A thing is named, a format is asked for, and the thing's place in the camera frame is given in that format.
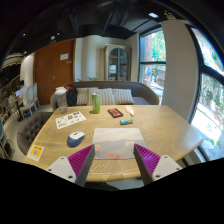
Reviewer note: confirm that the striped cushion left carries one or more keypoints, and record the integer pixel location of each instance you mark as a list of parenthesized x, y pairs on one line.
[(85, 95)]

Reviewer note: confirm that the striped cushion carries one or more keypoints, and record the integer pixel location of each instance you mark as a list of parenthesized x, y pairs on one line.
[(106, 97), (123, 96), (85, 95)]

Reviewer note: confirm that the white wrapped packet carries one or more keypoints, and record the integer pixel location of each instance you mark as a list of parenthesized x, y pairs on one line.
[(129, 110)]

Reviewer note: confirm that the wooden orange door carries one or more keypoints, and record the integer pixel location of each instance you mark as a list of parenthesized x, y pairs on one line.
[(53, 67)]

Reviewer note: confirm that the black backpack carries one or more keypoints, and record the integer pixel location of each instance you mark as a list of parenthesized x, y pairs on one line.
[(71, 95)]

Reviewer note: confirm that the striped cushion right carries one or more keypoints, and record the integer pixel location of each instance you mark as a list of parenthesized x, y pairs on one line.
[(123, 96)]

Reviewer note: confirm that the striped cushion middle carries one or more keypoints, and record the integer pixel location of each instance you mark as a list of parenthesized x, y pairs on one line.
[(106, 97)]

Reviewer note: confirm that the yellow QR code sticker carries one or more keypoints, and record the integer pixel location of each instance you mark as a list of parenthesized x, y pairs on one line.
[(35, 152)]

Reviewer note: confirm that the white sticker sheet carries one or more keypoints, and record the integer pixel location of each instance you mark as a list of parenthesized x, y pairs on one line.
[(69, 119)]

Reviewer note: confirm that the grey curved sofa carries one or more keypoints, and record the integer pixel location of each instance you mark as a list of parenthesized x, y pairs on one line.
[(142, 94)]

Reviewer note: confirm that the seated person in white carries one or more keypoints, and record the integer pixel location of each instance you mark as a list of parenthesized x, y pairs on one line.
[(22, 93)]

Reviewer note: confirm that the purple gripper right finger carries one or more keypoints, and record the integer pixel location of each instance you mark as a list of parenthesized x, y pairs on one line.
[(152, 166)]

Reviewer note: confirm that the blue and white computer mouse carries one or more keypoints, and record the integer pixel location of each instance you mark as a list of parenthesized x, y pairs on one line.
[(75, 138)]

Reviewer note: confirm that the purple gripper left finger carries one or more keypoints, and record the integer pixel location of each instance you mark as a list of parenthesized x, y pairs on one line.
[(74, 168)]

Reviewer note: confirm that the grey tufted armchair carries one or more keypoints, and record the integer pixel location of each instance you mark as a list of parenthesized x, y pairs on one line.
[(29, 130)]

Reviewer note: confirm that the grey glass-door cabinet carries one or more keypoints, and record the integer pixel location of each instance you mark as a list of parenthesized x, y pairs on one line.
[(117, 63)]

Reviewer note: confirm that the clear plastic water bottle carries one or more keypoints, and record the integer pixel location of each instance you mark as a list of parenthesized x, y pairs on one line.
[(60, 94)]

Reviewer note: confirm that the green drink can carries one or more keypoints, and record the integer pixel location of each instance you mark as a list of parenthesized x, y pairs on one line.
[(96, 103)]

